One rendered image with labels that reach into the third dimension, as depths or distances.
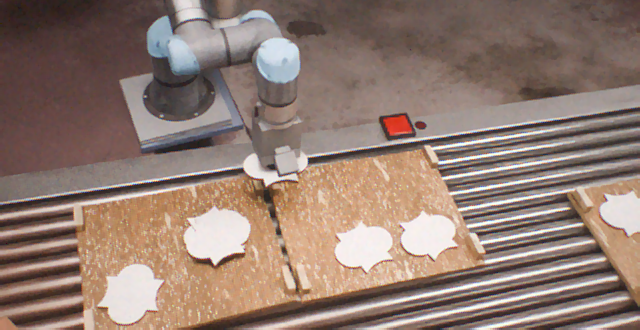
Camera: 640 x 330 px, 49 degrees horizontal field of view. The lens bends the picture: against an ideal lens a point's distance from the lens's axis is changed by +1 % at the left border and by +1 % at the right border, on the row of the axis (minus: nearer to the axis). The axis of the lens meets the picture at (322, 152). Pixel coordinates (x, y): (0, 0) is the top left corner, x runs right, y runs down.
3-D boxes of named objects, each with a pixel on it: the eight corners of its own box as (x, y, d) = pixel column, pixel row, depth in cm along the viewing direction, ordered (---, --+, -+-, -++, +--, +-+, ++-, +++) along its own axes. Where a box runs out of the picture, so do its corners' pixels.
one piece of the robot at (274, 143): (268, 136, 129) (267, 193, 141) (313, 125, 132) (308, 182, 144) (247, 94, 137) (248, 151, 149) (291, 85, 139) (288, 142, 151)
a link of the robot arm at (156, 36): (147, 57, 182) (139, 15, 172) (198, 48, 186) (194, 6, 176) (156, 88, 175) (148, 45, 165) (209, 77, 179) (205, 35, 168)
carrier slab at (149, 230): (75, 212, 156) (73, 208, 155) (256, 177, 166) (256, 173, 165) (89, 354, 134) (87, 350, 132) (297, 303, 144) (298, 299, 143)
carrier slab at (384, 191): (265, 178, 166) (265, 174, 165) (425, 152, 176) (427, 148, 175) (302, 305, 144) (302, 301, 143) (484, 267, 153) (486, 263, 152)
